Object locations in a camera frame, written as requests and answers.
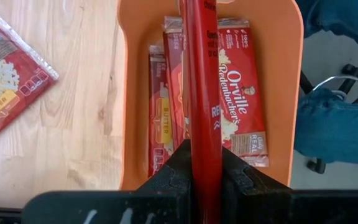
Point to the orange plastic basket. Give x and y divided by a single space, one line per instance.
278 93

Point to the person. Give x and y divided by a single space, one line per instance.
337 130

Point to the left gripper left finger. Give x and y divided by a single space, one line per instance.
176 177

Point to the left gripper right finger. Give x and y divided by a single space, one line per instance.
241 180

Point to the red Orville popcorn bag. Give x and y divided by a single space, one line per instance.
174 77
244 93
202 93
158 124
11 77

